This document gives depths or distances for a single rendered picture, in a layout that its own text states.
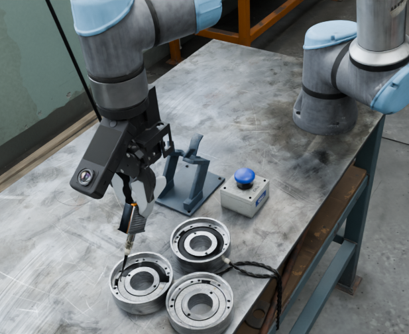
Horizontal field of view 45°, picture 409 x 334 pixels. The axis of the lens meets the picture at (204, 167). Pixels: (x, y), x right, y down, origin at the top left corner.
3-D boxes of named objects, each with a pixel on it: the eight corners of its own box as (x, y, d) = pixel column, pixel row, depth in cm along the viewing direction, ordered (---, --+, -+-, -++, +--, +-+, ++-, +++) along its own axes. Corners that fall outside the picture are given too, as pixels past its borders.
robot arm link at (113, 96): (118, 89, 61) (72, 75, 65) (125, 120, 64) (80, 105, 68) (156, 63, 66) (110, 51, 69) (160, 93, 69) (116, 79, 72)
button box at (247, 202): (252, 219, 94) (252, 199, 91) (221, 205, 98) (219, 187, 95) (272, 193, 99) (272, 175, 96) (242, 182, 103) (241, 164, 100)
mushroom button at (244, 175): (248, 201, 94) (248, 181, 91) (231, 194, 96) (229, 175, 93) (258, 189, 97) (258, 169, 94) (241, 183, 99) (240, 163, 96)
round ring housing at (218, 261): (160, 260, 88) (157, 244, 85) (196, 224, 94) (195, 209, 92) (207, 287, 83) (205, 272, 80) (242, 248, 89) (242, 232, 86)
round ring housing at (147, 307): (109, 321, 79) (104, 305, 76) (116, 268, 87) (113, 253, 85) (175, 317, 79) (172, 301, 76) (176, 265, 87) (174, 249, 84)
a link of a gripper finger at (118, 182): (152, 195, 84) (148, 153, 78) (130, 216, 80) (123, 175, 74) (138, 187, 85) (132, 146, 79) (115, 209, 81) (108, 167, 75)
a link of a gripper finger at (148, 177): (162, 200, 75) (149, 153, 70) (156, 206, 74) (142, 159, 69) (138, 192, 77) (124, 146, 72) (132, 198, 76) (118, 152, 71)
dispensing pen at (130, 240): (105, 278, 80) (129, 180, 77) (121, 273, 84) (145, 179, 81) (115, 284, 79) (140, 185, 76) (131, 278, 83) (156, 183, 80)
